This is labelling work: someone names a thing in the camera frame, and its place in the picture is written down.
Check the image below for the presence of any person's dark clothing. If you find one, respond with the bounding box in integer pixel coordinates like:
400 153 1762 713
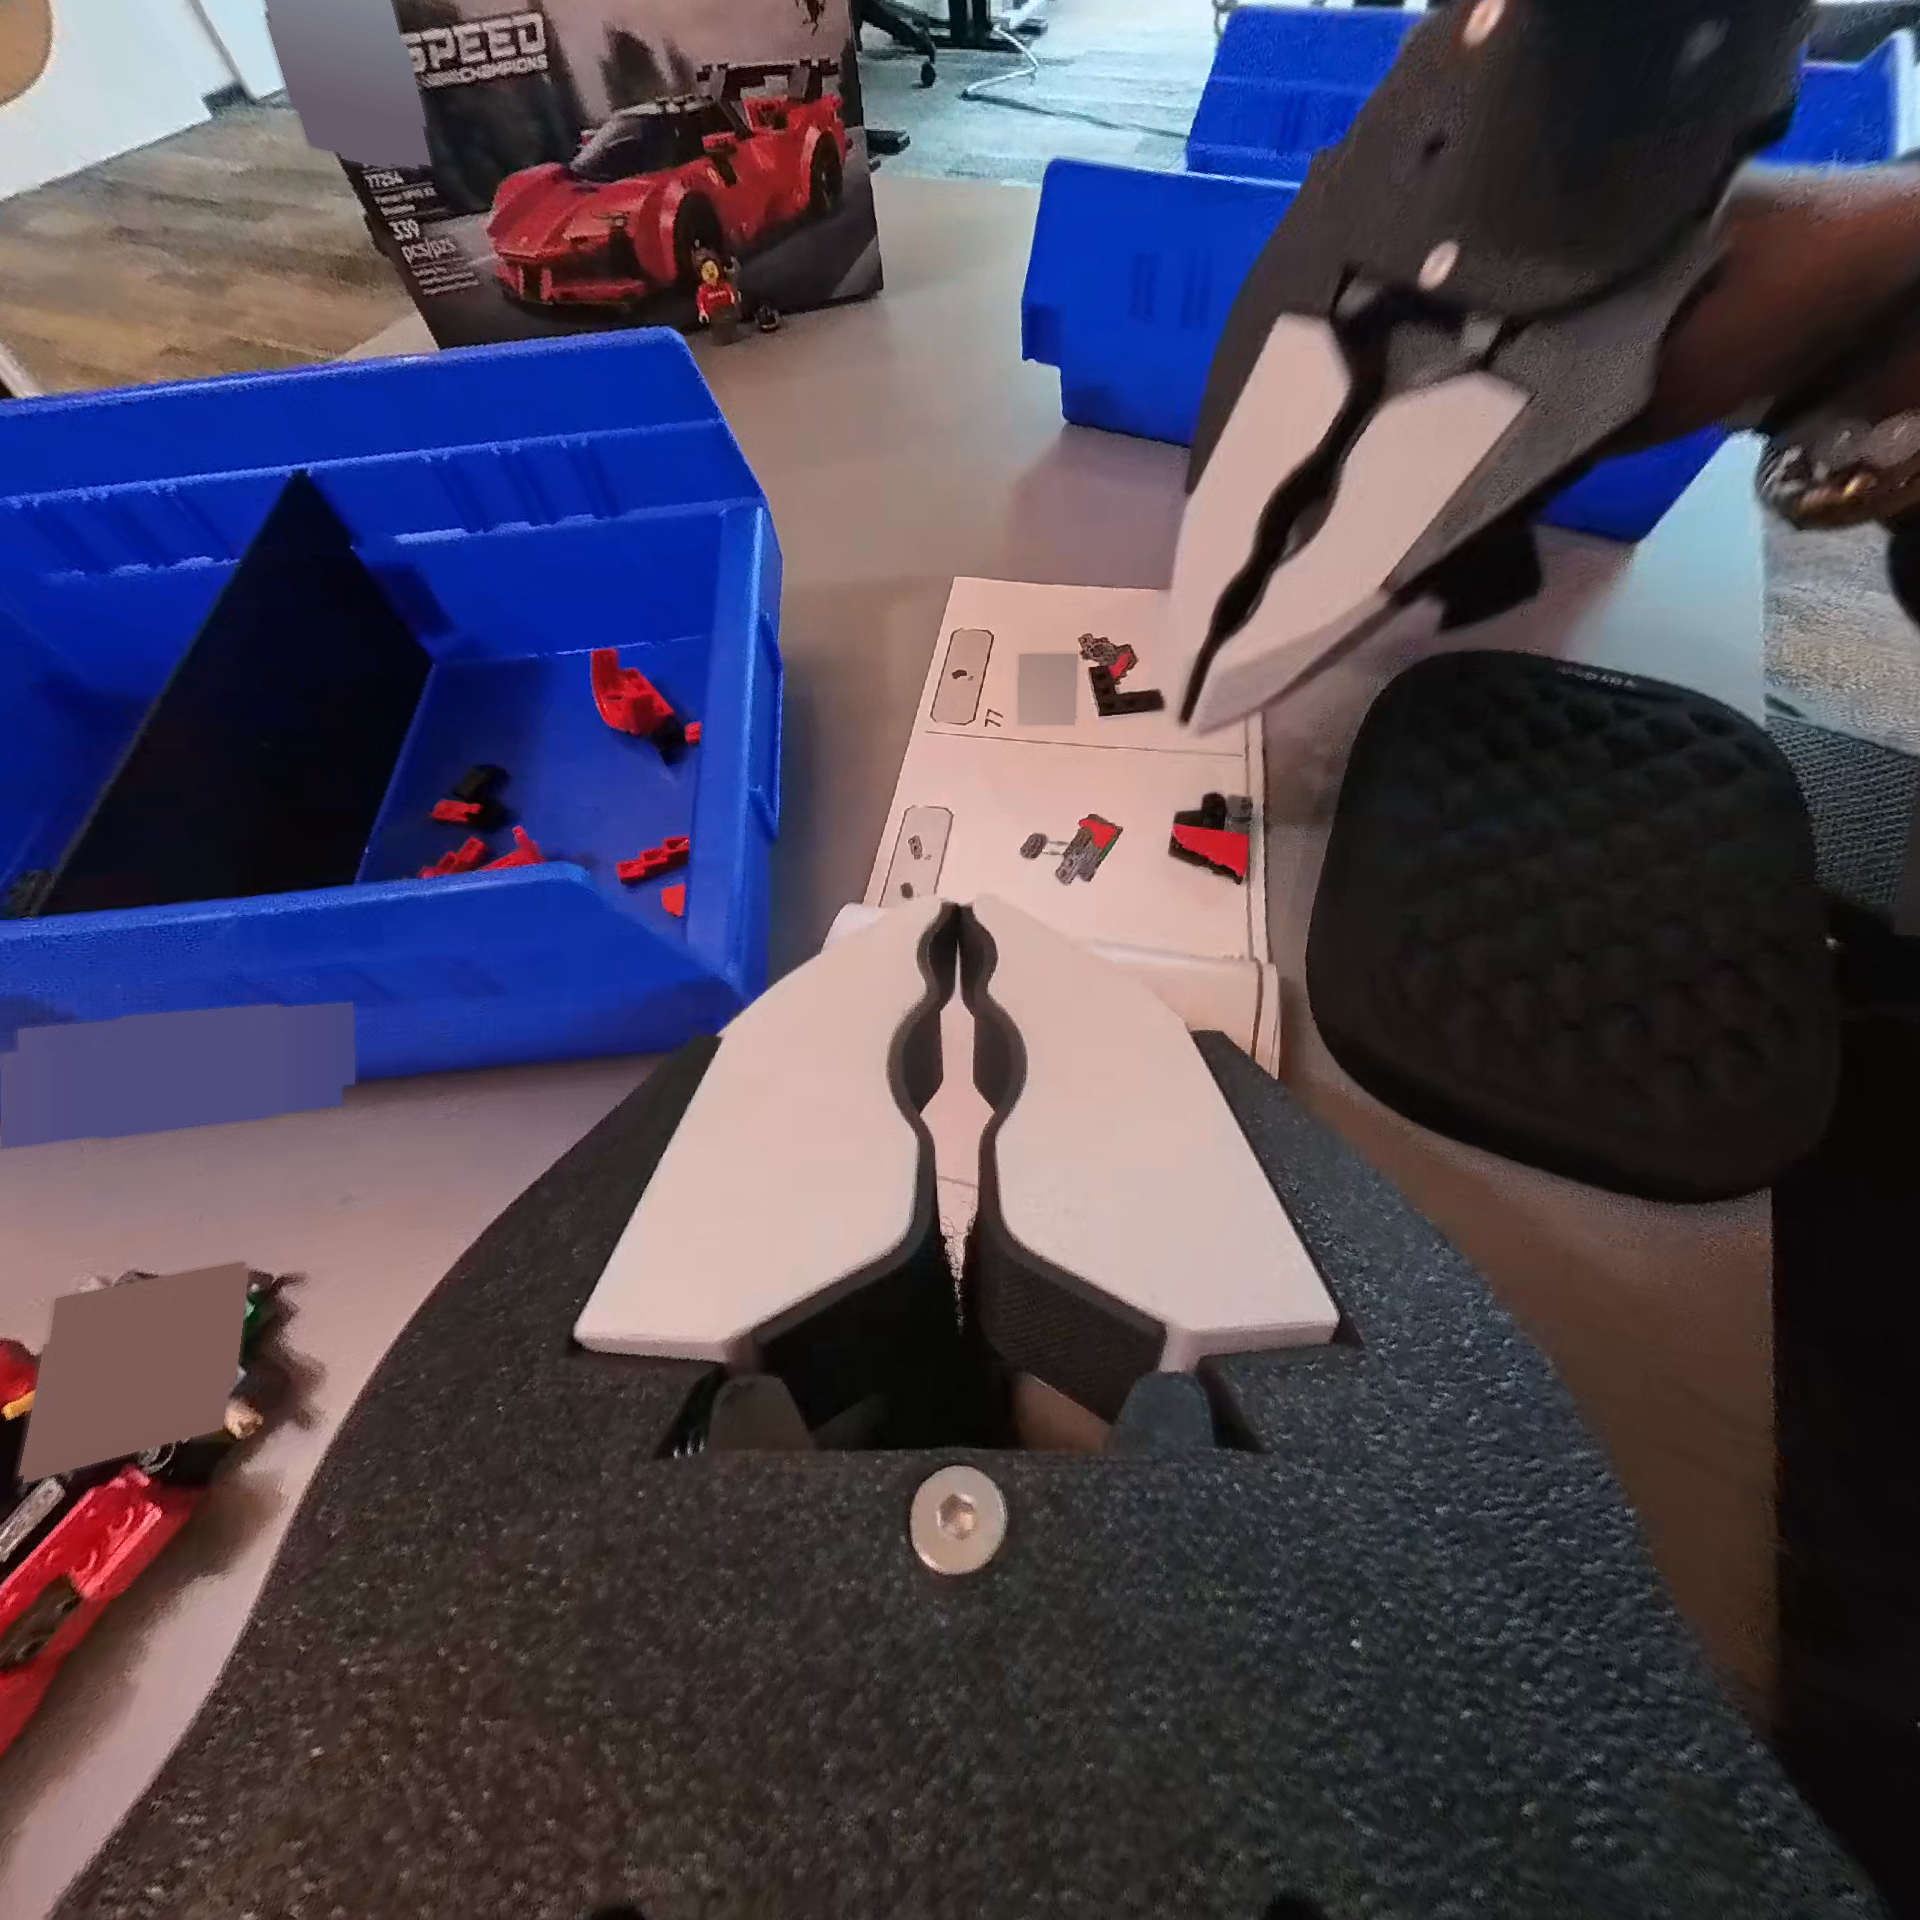
1769 885 1920 1871

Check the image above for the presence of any toy instruction booklet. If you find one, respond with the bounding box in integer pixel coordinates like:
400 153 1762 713
867 577 1284 1074

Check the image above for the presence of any large blue storage bin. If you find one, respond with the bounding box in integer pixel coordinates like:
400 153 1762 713
0 327 786 1087

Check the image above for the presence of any dark wrist bracelet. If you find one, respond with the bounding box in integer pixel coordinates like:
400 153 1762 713
1755 408 1920 530

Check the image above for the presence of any black quilted pouch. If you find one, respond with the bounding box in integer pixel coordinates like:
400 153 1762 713
1306 651 1845 1206

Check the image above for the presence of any black office chair base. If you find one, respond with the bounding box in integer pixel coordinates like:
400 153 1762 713
849 0 945 89

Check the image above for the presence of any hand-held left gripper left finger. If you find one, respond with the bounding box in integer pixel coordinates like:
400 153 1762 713
575 896 964 1369

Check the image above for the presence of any red toy car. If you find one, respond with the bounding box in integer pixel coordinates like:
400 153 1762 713
0 1267 325 1758

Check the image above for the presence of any black bin divider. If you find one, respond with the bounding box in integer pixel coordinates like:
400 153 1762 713
31 471 437 918

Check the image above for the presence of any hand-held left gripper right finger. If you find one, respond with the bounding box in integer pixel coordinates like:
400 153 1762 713
960 896 1341 1423

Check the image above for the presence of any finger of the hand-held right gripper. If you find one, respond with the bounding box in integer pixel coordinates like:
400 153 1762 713
1188 375 1536 731
1169 317 1389 729

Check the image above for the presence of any toy car set box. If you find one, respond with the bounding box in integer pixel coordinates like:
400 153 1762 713
393 0 887 351

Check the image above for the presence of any grey mesh chair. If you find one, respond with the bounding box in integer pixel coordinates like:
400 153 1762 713
1769 705 1920 911

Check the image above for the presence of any person's right hand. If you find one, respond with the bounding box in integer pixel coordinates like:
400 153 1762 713
1650 163 1920 454

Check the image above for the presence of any pile of red toy bricks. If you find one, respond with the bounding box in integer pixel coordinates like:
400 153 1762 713
417 648 707 922

